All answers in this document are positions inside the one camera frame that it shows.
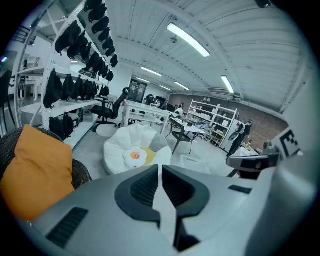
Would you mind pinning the white flower beanbag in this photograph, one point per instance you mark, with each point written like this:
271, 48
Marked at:
120, 145

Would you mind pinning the clear plastic storage bin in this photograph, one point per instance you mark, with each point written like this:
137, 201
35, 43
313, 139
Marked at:
195, 163

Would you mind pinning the white rectangular table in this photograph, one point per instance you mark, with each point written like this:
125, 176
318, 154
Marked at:
147, 107

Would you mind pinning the white metal shelving rack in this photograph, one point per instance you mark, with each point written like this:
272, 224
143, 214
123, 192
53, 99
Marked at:
67, 105

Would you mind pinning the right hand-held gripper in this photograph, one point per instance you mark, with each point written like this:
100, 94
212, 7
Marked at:
287, 143

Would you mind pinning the small egg-shaped plush toy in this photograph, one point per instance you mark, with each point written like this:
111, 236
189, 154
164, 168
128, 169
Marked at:
135, 156

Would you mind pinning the white shelf unit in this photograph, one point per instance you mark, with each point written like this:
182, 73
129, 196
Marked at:
217, 112

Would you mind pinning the rows of black bags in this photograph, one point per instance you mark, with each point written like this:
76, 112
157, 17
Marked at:
52, 90

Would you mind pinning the tall white cabinet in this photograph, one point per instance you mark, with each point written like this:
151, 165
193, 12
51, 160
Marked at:
228, 130

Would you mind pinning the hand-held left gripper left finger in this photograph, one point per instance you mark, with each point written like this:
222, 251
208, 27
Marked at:
135, 195

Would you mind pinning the black office chair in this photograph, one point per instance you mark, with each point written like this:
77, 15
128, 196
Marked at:
117, 105
150, 98

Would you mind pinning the grey pillow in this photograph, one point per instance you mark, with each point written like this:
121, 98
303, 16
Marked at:
158, 142

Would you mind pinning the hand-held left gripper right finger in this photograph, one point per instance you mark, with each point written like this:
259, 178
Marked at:
187, 195

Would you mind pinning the orange pillow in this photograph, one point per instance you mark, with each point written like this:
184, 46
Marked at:
37, 175

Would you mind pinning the ceiling tube light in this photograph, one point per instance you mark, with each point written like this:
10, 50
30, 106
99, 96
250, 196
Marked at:
187, 38
151, 71
228, 85
182, 86

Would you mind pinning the dark wicker chair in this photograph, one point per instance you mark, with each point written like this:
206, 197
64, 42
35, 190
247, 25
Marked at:
80, 172

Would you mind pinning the dark wicker table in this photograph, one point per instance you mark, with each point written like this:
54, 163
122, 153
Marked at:
178, 135

